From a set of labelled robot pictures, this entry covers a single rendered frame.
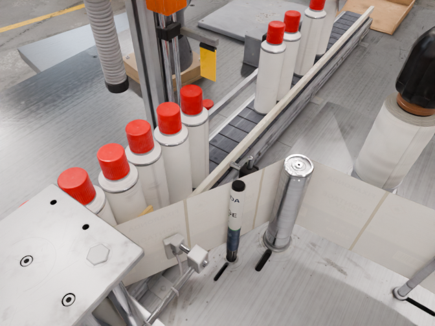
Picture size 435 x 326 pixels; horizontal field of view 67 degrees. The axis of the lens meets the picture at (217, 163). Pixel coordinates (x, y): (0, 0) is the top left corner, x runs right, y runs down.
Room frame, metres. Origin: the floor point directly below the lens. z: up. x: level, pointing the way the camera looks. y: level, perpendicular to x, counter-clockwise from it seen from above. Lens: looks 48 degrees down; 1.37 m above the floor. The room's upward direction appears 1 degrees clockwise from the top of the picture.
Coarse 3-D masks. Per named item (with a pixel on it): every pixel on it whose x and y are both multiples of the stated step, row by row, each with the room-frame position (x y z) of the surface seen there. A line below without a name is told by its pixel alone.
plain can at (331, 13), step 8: (328, 0) 0.84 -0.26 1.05; (336, 0) 0.84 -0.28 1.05; (328, 8) 0.84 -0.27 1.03; (336, 8) 0.84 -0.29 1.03; (328, 16) 0.84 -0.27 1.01; (328, 24) 0.84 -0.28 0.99; (328, 32) 0.84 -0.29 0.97; (320, 40) 0.84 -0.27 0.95; (328, 40) 0.85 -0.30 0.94; (320, 48) 0.84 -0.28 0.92
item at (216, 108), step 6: (252, 72) 0.65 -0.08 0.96; (246, 78) 0.62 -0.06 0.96; (252, 78) 0.63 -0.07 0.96; (240, 84) 0.60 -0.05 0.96; (246, 84) 0.60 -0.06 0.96; (234, 90) 0.58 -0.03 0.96; (240, 90) 0.59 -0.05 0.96; (228, 96) 0.56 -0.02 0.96; (234, 96) 0.57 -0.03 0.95; (222, 102) 0.54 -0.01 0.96; (228, 102) 0.55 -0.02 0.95; (216, 108) 0.52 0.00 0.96; (222, 108) 0.53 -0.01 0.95; (210, 114) 0.50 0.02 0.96
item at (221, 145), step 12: (348, 12) 1.18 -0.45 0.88; (336, 24) 1.09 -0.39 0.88; (348, 24) 1.09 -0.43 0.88; (336, 36) 1.00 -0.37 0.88; (252, 108) 0.62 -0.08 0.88; (240, 120) 0.58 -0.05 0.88; (252, 120) 0.58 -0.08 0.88; (228, 132) 0.54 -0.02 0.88; (240, 132) 0.54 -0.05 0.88; (264, 132) 0.54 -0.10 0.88; (216, 144) 0.50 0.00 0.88; (228, 144) 0.50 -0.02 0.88; (252, 144) 0.50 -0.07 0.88; (216, 156) 0.46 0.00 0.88; (240, 156) 0.46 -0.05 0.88
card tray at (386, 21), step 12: (348, 0) 1.41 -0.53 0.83; (360, 0) 1.42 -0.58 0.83; (372, 0) 1.42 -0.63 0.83; (384, 0) 1.42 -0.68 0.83; (396, 0) 1.40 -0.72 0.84; (408, 0) 1.38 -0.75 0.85; (360, 12) 1.30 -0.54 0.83; (372, 12) 1.30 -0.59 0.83; (384, 12) 1.30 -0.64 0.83; (396, 12) 1.30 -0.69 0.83; (372, 24) 1.20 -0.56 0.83; (384, 24) 1.20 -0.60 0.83; (396, 24) 1.12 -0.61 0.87
